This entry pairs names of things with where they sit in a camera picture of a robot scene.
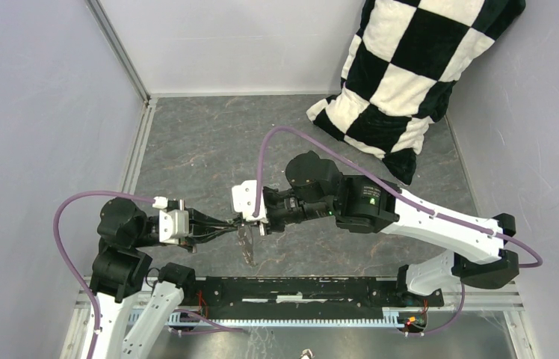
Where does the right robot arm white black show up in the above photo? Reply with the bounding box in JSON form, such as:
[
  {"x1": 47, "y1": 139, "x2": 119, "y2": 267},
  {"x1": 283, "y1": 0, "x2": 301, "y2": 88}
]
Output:
[{"x1": 231, "y1": 151, "x2": 520, "y2": 305}]

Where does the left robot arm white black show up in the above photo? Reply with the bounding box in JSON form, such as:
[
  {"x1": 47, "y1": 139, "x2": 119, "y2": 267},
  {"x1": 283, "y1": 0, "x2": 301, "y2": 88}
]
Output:
[{"x1": 81, "y1": 194, "x2": 237, "y2": 358}]

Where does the black white checkered blanket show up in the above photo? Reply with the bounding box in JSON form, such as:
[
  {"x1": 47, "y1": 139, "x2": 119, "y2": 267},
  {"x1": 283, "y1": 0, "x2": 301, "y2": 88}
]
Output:
[{"x1": 306, "y1": 0, "x2": 526, "y2": 185}]

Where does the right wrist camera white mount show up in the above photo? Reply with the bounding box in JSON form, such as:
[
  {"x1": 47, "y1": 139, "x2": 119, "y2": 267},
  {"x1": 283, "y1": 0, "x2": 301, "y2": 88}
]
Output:
[{"x1": 231, "y1": 179, "x2": 268, "y2": 224}]

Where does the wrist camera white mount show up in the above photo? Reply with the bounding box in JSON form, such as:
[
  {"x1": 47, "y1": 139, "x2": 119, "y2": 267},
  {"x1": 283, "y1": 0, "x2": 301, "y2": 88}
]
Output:
[
  {"x1": 231, "y1": 179, "x2": 268, "y2": 224},
  {"x1": 152, "y1": 197, "x2": 191, "y2": 245}
]

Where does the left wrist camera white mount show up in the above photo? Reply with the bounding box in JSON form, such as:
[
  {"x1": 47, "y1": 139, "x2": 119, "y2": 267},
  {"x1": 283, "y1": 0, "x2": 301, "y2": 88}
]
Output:
[{"x1": 152, "y1": 197, "x2": 191, "y2": 245}]

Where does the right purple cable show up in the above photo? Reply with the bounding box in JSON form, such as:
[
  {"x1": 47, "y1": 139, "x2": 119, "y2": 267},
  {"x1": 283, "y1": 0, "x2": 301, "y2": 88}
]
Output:
[{"x1": 253, "y1": 126, "x2": 544, "y2": 337}]

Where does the purple cable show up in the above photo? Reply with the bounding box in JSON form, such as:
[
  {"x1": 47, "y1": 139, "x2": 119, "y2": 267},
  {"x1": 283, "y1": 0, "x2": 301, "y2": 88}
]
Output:
[
  {"x1": 253, "y1": 126, "x2": 544, "y2": 337},
  {"x1": 52, "y1": 191, "x2": 159, "y2": 359}
]

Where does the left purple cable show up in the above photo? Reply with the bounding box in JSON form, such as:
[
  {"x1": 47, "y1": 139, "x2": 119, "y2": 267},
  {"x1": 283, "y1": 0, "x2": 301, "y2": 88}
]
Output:
[{"x1": 52, "y1": 191, "x2": 159, "y2": 359}]

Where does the white toothed cable duct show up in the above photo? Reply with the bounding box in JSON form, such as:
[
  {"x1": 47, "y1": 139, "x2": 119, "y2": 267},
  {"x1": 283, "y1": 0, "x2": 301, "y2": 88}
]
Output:
[{"x1": 149, "y1": 307, "x2": 429, "y2": 329}]

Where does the aluminium corner frame post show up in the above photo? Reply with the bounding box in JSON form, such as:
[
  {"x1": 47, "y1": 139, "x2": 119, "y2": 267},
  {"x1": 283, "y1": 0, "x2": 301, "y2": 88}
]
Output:
[{"x1": 85, "y1": 0, "x2": 151, "y2": 103}]

